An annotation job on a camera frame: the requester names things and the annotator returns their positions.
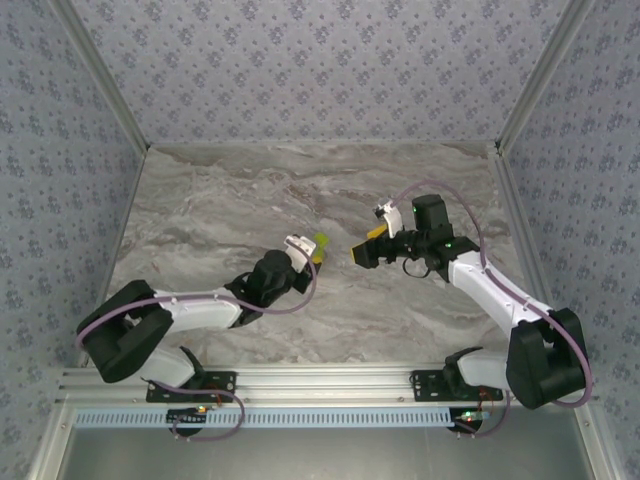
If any small black circuit board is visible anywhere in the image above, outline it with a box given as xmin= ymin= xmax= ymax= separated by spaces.
xmin=166 ymin=407 xmax=209 ymax=426
xmin=449 ymin=407 xmax=489 ymax=431

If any grey metal sheet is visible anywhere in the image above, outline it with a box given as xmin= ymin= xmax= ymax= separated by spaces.
xmin=59 ymin=404 xmax=589 ymax=480

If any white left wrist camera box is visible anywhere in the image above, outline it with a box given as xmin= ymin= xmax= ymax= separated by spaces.
xmin=283 ymin=235 xmax=317 ymax=275

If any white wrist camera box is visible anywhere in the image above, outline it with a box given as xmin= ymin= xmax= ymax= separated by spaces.
xmin=283 ymin=235 xmax=317 ymax=275
xmin=372 ymin=199 xmax=403 ymax=237

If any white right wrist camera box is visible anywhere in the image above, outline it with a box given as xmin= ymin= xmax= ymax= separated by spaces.
xmin=372 ymin=199 xmax=403 ymax=237

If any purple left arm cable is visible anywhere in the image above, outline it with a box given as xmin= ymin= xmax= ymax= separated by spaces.
xmin=74 ymin=238 xmax=319 ymax=444

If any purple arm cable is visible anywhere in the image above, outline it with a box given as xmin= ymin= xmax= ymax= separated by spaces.
xmin=74 ymin=238 xmax=319 ymax=444
xmin=389 ymin=179 xmax=595 ymax=439

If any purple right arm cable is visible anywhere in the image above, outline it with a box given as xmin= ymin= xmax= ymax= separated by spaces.
xmin=389 ymin=179 xmax=595 ymax=439

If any aluminium table side rail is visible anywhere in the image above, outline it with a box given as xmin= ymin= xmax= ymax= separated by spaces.
xmin=487 ymin=142 xmax=574 ymax=366

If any aluminium rail under arm bases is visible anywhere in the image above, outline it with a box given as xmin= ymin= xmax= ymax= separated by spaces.
xmin=55 ymin=364 xmax=600 ymax=405

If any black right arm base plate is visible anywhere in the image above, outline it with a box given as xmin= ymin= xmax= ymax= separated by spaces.
xmin=409 ymin=369 xmax=504 ymax=404

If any slotted grey cable duct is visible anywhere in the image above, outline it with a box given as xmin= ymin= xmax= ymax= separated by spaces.
xmin=73 ymin=406 xmax=454 ymax=429

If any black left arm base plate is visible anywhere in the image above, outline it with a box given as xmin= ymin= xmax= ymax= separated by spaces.
xmin=145 ymin=370 xmax=238 ymax=404

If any aluminium frame post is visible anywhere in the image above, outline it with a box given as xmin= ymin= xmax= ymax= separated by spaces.
xmin=494 ymin=0 xmax=601 ymax=156
xmin=49 ymin=0 xmax=153 ymax=151

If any aluminium frame leg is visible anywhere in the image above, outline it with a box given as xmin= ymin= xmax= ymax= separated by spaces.
xmin=27 ymin=399 xmax=76 ymax=480
xmin=574 ymin=399 xmax=619 ymax=480

